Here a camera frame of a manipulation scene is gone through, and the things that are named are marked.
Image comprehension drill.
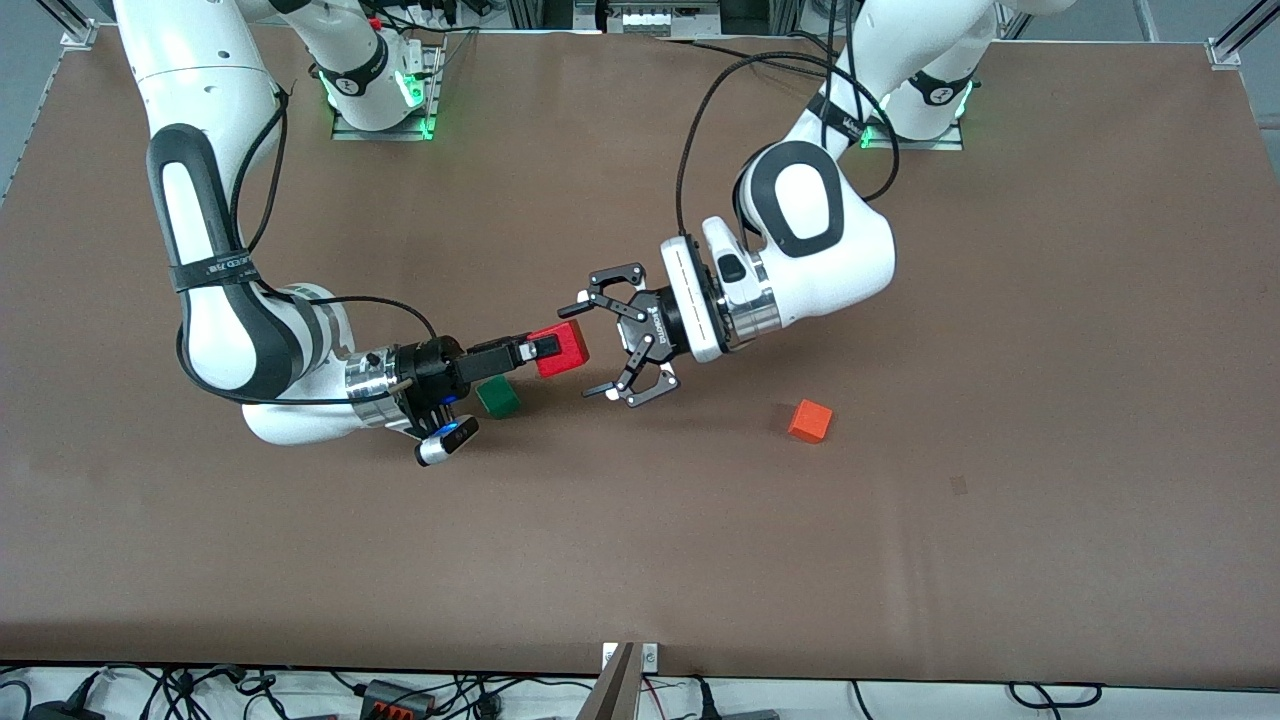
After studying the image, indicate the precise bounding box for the red wooden block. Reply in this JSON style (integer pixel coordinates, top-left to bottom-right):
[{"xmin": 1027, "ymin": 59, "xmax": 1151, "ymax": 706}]
[{"xmin": 528, "ymin": 320, "xmax": 591, "ymax": 379}]

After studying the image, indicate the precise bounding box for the green wooden block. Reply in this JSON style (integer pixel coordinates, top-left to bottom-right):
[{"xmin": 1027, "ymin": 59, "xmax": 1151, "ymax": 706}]
[{"xmin": 476, "ymin": 376, "xmax": 522, "ymax": 419}]

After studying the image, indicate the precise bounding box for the orange wooden block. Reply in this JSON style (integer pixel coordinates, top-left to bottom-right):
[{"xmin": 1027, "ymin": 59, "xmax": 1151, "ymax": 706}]
[{"xmin": 787, "ymin": 399, "xmax": 834, "ymax": 444}]

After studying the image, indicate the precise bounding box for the grey power strip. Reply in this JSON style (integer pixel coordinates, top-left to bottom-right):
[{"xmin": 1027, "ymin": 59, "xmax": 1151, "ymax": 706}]
[{"xmin": 605, "ymin": 0, "xmax": 723, "ymax": 39}]

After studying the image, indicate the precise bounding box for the black orange USB hub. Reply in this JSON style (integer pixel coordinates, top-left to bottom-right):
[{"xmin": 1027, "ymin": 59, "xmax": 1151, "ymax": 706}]
[{"xmin": 358, "ymin": 679, "xmax": 437, "ymax": 717}]

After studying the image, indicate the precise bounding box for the black plug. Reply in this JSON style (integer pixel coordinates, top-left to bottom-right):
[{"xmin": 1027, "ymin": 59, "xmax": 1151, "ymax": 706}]
[{"xmin": 695, "ymin": 680, "xmax": 781, "ymax": 720}]

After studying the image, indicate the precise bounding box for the braided right arm cable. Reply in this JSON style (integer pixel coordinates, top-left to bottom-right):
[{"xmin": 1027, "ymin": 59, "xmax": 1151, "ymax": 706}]
[{"xmin": 262, "ymin": 293, "xmax": 441, "ymax": 346}]

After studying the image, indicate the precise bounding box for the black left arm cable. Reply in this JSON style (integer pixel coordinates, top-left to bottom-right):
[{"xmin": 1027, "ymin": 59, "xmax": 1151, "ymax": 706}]
[{"xmin": 675, "ymin": 0, "xmax": 901, "ymax": 241}]

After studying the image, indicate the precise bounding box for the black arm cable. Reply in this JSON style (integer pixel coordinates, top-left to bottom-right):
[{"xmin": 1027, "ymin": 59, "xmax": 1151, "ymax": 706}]
[
  {"xmin": 176, "ymin": 85, "xmax": 401, "ymax": 406},
  {"xmin": 675, "ymin": 0, "xmax": 901, "ymax": 241}
]

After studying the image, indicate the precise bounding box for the right arm black velcro strap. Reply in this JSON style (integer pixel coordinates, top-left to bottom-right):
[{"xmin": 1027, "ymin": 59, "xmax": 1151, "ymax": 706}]
[{"xmin": 172, "ymin": 254, "xmax": 264, "ymax": 293}]

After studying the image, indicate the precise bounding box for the arm black velcro strap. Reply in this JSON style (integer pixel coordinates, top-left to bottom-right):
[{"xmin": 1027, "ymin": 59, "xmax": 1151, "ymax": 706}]
[
  {"xmin": 803, "ymin": 93, "xmax": 883, "ymax": 143},
  {"xmin": 172, "ymin": 254, "xmax": 264, "ymax": 293}
]

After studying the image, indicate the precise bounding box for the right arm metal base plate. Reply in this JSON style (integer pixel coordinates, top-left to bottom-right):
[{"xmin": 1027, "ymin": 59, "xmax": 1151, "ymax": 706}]
[{"xmin": 332, "ymin": 45, "xmax": 443, "ymax": 142}]

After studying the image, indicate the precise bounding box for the black table cable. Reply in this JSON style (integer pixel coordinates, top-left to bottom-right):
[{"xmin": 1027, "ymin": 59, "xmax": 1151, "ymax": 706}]
[{"xmin": 690, "ymin": 38, "xmax": 836, "ymax": 81}]

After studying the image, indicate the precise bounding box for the left arm black velcro strap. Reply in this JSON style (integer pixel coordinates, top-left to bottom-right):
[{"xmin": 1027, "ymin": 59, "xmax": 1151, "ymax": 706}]
[{"xmin": 803, "ymin": 93, "xmax": 883, "ymax": 143}]

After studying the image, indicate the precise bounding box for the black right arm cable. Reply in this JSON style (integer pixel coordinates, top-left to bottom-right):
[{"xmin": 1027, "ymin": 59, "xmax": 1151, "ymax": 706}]
[{"xmin": 176, "ymin": 85, "xmax": 401, "ymax": 406}]

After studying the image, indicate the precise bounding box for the grey camera post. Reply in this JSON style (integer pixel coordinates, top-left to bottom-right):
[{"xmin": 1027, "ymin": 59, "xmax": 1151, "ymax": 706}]
[{"xmin": 575, "ymin": 642, "xmax": 641, "ymax": 720}]

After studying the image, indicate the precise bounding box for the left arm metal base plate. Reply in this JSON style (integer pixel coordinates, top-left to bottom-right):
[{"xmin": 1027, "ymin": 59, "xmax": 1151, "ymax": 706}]
[{"xmin": 858, "ymin": 118, "xmax": 966, "ymax": 153}]

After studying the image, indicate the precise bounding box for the black looped cable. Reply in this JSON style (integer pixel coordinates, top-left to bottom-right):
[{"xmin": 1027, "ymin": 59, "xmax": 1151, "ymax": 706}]
[{"xmin": 1008, "ymin": 682, "xmax": 1104, "ymax": 709}]

